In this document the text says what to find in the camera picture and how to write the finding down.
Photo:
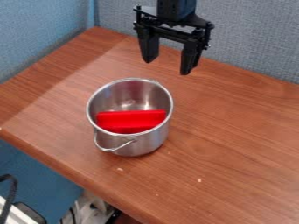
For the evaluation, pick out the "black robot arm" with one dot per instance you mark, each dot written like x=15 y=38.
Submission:
x=173 y=20

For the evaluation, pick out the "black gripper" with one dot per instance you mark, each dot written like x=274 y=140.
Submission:
x=175 y=22

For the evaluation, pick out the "metal pot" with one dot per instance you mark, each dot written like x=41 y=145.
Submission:
x=130 y=94

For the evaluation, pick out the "red block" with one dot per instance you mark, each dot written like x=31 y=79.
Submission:
x=130 y=121

